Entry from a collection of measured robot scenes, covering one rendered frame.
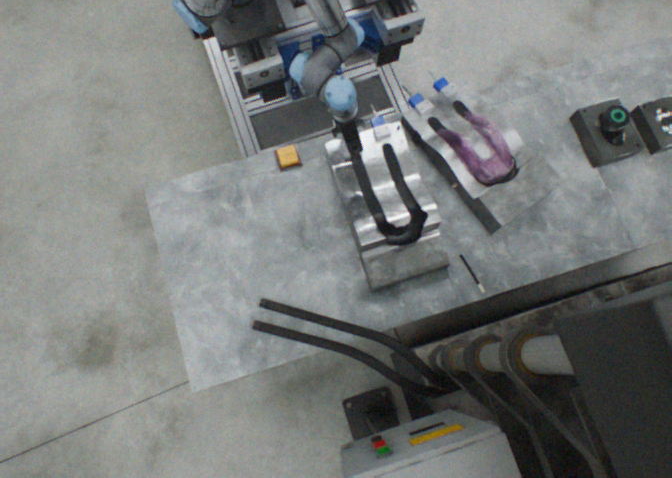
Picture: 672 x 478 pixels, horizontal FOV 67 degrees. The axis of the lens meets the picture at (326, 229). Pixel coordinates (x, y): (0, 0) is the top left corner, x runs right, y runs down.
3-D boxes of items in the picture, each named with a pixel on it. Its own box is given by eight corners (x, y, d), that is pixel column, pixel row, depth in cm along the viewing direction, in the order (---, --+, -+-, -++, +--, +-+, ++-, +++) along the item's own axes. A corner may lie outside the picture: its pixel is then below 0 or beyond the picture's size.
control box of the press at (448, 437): (332, 403, 230) (336, 463, 88) (396, 382, 233) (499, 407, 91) (347, 453, 225) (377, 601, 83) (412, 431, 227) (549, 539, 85)
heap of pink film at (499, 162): (431, 134, 171) (436, 123, 163) (472, 107, 173) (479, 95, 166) (480, 194, 165) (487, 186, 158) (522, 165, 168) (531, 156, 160)
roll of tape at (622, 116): (596, 114, 171) (601, 109, 168) (616, 106, 172) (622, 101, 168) (608, 134, 169) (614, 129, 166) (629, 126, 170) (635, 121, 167)
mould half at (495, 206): (400, 122, 179) (404, 106, 168) (458, 84, 182) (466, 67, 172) (491, 235, 168) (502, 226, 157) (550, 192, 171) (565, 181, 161)
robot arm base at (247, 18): (213, -2, 164) (206, -25, 155) (258, -15, 166) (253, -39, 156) (227, 36, 161) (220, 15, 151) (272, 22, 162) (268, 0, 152)
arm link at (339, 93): (335, 66, 127) (362, 86, 126) (338, 83, 138) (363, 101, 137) (316, 91, 127) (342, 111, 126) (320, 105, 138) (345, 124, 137)
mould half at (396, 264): (324, 154, 176) (324, 137, 163) (395, 133, 178) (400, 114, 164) (371, 291, 163) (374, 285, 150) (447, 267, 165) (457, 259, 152)
